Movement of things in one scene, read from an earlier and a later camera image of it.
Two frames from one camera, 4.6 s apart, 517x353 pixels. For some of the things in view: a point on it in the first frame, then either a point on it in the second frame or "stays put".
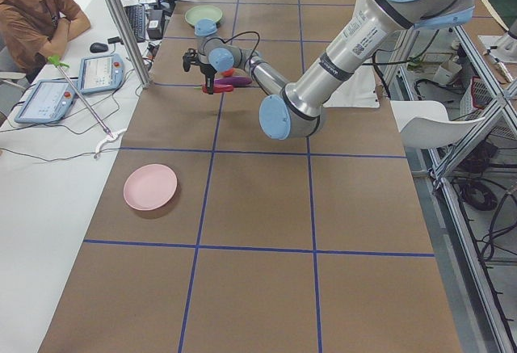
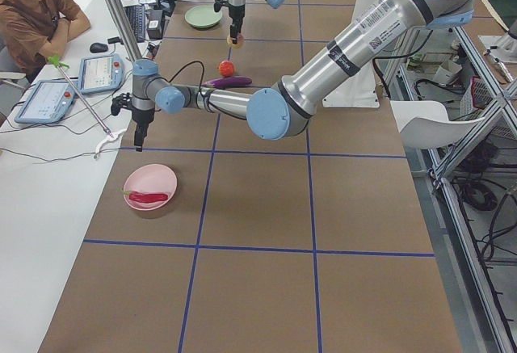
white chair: x=424 y=124 stays put
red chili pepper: x=217 y=89 to x=141 y=198
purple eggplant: x=233 y=81 stays put
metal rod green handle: x=55 y=59 stays put
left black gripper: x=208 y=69 to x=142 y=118
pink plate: x=149 y=186 stays put
